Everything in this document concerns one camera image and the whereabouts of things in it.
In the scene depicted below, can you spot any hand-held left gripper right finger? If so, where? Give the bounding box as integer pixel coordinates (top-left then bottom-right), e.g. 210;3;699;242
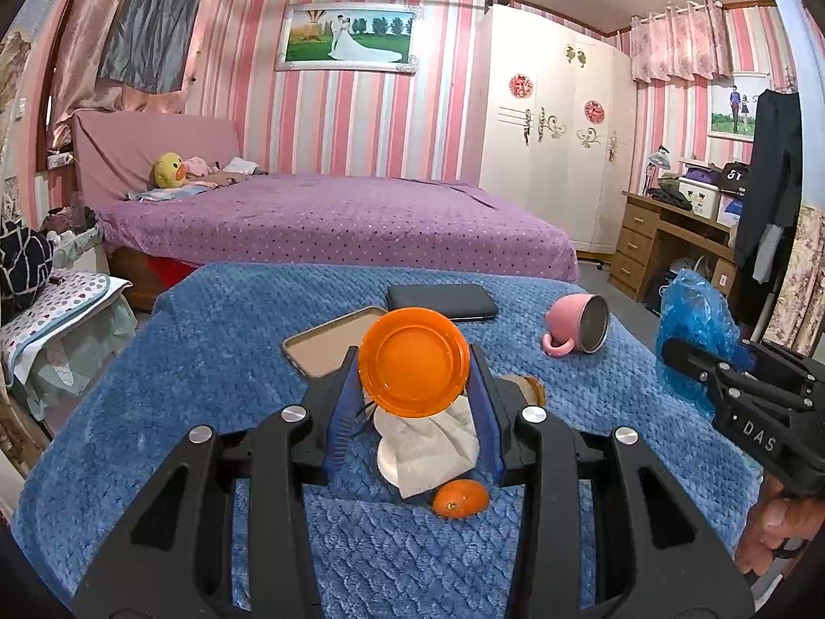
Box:
467;344;755;619

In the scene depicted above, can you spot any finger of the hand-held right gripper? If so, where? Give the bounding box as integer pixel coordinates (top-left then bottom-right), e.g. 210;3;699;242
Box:
662;337;724;388

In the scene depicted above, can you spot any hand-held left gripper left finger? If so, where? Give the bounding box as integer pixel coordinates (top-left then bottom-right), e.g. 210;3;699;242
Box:
71;346;362;619

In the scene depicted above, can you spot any blue plastic bag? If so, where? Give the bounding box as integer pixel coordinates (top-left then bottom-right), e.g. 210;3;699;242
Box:
655;269;752;417

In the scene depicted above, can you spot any brown paper bag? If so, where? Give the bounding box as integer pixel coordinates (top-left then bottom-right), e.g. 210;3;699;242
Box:
499;374;547;409

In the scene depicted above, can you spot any orange plastic plate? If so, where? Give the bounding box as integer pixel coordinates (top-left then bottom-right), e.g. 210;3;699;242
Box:
357;308;472;416

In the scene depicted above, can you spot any person's right hand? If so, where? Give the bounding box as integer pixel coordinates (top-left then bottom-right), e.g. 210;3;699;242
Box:
735;477;814;578

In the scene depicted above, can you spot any white crumpled tissue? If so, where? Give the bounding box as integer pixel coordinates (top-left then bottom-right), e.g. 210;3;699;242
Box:
374;396;481;499

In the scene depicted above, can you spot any orange tangerine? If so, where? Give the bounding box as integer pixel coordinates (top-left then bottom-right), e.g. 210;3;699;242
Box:
432;479;491;518

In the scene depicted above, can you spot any pink metal-lined cup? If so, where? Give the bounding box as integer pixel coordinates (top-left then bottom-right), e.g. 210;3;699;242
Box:
541;294;611;357

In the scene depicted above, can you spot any wooden desk with drawers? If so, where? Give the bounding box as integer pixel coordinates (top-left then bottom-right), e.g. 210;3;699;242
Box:
609;190;739;301

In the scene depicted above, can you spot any black phone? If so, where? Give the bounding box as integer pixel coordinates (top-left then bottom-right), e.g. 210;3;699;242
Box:
385;283;499;322

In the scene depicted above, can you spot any beige floral curtain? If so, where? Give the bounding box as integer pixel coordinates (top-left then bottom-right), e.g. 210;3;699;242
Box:
762;205;825;355

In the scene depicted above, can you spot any white storage box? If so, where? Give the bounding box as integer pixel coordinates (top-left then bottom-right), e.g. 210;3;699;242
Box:
676;179;721;220

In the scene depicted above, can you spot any black bag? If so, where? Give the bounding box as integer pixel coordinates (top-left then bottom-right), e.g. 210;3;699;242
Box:
718;161;752;194

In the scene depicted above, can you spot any desk lamp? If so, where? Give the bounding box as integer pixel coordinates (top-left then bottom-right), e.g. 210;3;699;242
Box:
646;147;671;191

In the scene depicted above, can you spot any dark hanging coat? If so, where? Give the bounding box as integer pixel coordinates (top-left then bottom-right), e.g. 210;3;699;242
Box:
733;87;803;285

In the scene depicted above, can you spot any bed with purple dotted sheet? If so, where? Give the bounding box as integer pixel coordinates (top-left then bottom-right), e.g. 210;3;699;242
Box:
93;173;581;311

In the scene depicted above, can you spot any cream wardrobe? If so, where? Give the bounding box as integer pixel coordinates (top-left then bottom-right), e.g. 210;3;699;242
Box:
478;5;639;255

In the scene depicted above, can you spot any light blue cloth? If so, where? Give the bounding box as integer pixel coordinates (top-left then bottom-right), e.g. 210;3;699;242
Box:
127;182;217;201

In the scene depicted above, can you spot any dotted cushion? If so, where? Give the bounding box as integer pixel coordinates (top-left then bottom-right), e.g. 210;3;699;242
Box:
0;271;133;375

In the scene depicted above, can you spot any yellow duck plush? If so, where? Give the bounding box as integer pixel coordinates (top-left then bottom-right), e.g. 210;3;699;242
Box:
152;152;188;190

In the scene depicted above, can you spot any pink floral curtain valance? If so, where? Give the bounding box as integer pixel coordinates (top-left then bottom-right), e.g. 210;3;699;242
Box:
630;0;736;85

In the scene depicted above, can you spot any pink headboard cover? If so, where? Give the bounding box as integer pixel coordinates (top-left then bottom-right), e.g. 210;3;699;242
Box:
70;109;244;207

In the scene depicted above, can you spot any black patterned cloth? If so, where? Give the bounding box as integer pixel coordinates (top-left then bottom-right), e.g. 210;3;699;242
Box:
0;219;56;317

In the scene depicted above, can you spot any grey curtain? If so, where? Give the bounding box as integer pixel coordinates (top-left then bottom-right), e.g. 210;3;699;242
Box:
96;0;217;94

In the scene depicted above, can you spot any pink satin curtain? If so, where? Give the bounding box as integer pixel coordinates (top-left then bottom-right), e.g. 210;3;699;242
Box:
48;0;252;149

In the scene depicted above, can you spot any small framed wall picture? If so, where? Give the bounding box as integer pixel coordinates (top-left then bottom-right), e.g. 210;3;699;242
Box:
707;74;771;141

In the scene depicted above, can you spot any large framed wall picture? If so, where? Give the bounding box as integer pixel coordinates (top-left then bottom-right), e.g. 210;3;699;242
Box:
276;3;423;74

